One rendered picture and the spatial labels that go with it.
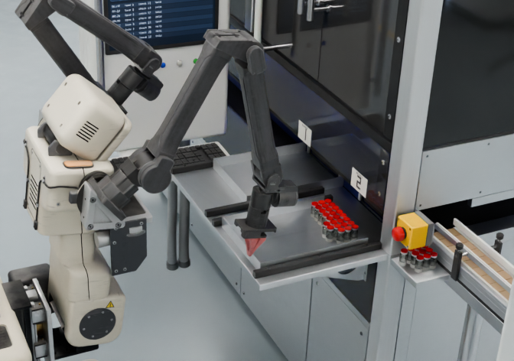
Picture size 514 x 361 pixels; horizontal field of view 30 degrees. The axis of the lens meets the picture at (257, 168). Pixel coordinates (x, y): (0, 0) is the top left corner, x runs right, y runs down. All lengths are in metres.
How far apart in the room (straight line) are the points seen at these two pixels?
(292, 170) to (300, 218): 0.30
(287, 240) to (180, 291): 1.35
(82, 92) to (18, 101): 3.34
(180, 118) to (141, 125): 1.08
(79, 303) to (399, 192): 0.92
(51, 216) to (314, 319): 1.13
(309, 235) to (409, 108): 0.52
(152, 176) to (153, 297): 1.74
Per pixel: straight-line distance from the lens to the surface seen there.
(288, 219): 2.87
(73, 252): 2.61
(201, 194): 2.98
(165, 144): 2.32
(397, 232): 2.62
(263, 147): 2.46
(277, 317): 3.57
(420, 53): 2.47
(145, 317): 3.92
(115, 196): 2.33
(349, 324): 3.06
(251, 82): 2.35
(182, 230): 3.77
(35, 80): 6.03
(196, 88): 2.29
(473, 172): 2.77
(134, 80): 2.73
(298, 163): 3.18
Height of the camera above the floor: 2.38
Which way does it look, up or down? 28 degrees down
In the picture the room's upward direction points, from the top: 3 degrees clockwise
